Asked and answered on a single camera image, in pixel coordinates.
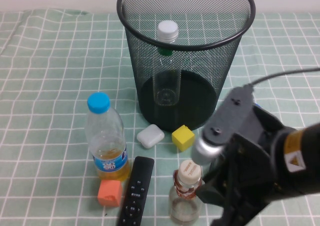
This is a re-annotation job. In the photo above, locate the white earbud case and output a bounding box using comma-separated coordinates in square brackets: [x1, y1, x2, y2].
[136, 124, 165, 149]

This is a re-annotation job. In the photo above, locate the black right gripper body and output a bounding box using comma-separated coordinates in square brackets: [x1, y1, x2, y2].
[207, 105, 301, 211]

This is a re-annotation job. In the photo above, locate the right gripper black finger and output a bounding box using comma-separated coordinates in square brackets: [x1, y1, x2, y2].
[198, 178, 226, 206]
[211, 203, 268, 226]

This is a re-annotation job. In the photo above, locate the small glass bottle beige cap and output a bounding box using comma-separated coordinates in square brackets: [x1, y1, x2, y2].
[168, 159, 205, 223]

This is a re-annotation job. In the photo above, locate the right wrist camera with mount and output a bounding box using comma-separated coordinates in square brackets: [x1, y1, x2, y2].
[191, 85, 256, 165]

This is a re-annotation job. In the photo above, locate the clear bottle white cap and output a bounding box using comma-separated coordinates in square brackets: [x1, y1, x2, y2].
[152, 20, 181, 106]

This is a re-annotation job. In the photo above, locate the green checked tablecloth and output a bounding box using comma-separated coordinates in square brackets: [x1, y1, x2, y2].
[0, 8, 320, 226]

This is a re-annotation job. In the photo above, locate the orange cube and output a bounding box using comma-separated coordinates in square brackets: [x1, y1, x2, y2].
[96, 179, 123, 207]

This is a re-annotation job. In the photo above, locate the black remote control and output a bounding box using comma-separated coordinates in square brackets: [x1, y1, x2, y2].
[115, 156, 155, 226]

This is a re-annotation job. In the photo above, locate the yellow cube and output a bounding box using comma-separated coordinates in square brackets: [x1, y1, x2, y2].
[171, 124, 196, 152]

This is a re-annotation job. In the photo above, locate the black mesh wastebasket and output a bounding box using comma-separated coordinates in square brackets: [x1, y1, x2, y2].
[116, 0, 257, 133]

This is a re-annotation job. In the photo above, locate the yellow liquid bottle light-blue cap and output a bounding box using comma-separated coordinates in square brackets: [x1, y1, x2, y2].
[84, 92, 131, 182]

